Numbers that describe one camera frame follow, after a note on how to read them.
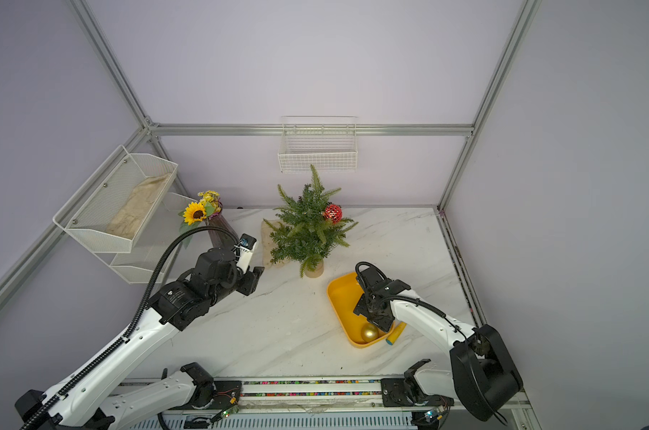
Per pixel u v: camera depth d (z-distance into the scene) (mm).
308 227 701
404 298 554
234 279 553
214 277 528
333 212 700
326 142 951
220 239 986
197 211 860
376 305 606
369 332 811
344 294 910
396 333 823
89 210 688
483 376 410
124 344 430
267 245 818
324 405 731
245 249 616
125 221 752
